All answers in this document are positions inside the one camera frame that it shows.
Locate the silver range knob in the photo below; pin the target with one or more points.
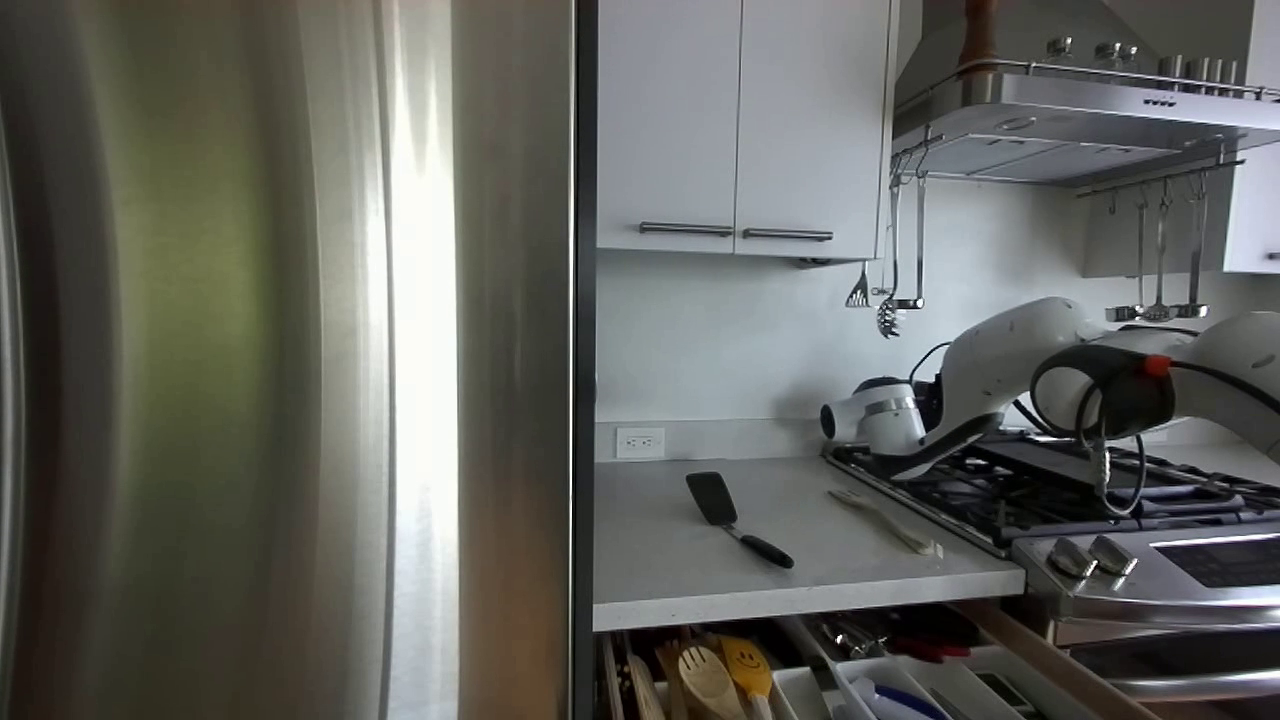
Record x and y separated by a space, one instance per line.
1112 560
1064 557

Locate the black stove griddle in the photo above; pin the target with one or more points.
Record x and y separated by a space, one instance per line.
1040 464

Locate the black range control panel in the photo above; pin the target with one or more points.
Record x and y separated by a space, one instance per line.
1241 560

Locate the blue and white peeler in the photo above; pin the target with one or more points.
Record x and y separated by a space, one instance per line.
914 701

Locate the white wall cabinet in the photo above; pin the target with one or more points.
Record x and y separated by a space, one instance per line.
1258 215

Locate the black spatula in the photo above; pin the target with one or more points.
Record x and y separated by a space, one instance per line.
708 496

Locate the white cabinet door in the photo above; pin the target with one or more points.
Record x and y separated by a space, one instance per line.
812 106
664 106

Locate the hanging triangular metal utensil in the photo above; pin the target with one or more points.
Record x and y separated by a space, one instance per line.
861 293

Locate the stainless steel refrigerator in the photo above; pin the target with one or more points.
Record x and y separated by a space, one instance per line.
264 363

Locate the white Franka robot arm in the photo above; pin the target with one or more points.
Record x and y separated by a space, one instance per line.
1014 345

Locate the hanging metal ladle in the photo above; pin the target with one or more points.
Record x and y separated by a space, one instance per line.
889 312

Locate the white cutlery tray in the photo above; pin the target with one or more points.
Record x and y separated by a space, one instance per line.
852 675

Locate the wooden pepper mill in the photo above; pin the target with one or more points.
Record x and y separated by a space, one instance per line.
981 34

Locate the stainless steel range hood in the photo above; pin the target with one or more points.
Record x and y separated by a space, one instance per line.
1064 122

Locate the wooden slotted spoon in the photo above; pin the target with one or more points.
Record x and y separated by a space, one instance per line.
704 682

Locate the wooden kitchen drawer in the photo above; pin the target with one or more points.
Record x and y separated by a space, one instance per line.
1054 664

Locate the white wall outlet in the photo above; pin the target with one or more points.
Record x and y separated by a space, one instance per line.
640 440

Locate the yellow smiley spatula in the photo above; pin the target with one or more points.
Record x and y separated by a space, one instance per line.
744 664

